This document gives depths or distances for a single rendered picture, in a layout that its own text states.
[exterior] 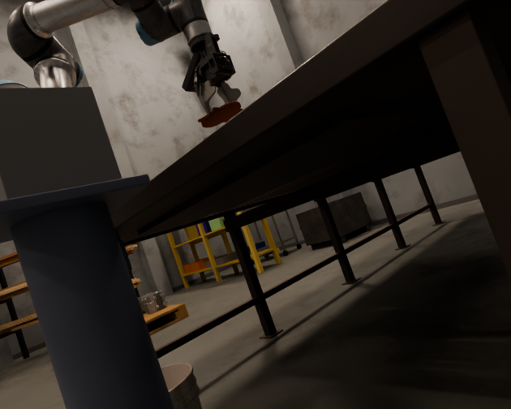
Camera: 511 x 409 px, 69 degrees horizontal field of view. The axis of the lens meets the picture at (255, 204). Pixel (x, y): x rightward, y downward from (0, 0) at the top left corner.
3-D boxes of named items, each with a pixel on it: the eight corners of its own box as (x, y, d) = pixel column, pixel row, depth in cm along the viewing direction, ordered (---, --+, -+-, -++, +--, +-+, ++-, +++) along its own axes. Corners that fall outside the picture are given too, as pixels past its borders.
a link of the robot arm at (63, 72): (15, 159, 83) (18, 45, 115) (65, 193, 95) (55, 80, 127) (58, 132, 82) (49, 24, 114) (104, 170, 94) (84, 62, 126)
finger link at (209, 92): (212, 101, 93) (212, 72, 96) (197, 112, 97) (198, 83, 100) (221, 106, 95) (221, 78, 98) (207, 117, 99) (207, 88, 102)
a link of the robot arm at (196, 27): (178, 34, 102) (199, 39, 108) (183, 49, 102) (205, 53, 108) (194, 17, 97) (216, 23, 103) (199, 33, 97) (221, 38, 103)
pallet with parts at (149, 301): (156, 318, 495) (148, 292, 497) (192, 314, 430) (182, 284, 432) (53, 368, 404) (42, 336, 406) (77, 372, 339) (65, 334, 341)
